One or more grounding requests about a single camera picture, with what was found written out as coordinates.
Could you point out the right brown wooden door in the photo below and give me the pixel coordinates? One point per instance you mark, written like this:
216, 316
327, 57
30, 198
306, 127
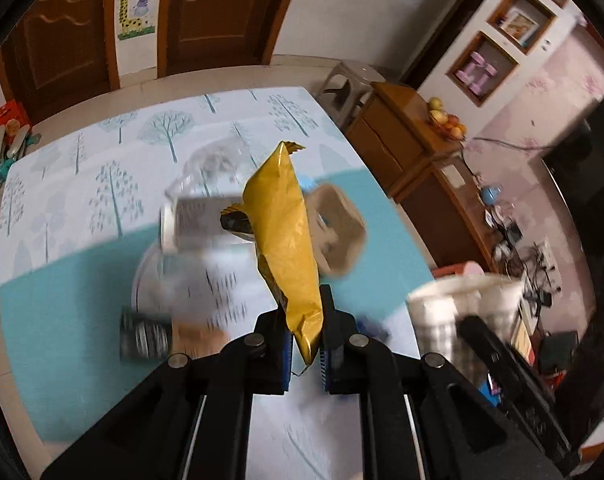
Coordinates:
204, 34

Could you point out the red gift box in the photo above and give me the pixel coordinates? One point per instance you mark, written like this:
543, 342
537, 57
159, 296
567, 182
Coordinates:
14, 110

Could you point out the brown wooden door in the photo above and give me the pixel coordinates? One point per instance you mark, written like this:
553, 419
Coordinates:
60, 53
204, 34

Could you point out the wooden sideboard cabinet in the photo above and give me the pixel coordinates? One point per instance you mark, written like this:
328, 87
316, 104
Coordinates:
424, 175

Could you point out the brown pulp cup tray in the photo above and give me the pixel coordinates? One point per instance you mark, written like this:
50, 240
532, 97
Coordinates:
338, 230

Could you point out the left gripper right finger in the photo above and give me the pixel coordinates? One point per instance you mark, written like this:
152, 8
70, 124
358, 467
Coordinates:
420, 418

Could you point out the framed pink wall picture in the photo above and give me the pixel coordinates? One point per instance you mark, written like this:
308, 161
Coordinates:
481, 68

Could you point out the pink plastic stool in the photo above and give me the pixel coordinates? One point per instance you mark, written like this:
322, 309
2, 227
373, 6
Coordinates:
464, 268

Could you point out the fruit pile on cabinet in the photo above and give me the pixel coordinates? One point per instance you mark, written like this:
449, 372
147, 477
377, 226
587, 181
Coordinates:
445, 124

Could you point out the tree-patterned tablecloth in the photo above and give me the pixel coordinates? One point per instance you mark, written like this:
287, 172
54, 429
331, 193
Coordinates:
78, 215

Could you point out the left brown wooden door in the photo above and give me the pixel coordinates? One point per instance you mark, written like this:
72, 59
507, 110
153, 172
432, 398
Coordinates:
60, 53

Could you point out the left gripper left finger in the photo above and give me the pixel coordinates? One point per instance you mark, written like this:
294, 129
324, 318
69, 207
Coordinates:
190, 422

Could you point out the giraffe height chart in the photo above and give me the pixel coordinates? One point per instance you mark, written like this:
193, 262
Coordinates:
137, 0

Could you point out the yellow foil wrapper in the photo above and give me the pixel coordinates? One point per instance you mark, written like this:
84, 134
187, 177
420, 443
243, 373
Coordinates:
272, 213

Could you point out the checkered paper cup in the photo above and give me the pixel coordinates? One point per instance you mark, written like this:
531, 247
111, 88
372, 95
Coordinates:
437, 308

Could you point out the grey plastic stool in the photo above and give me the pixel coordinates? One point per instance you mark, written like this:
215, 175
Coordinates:
346, 85

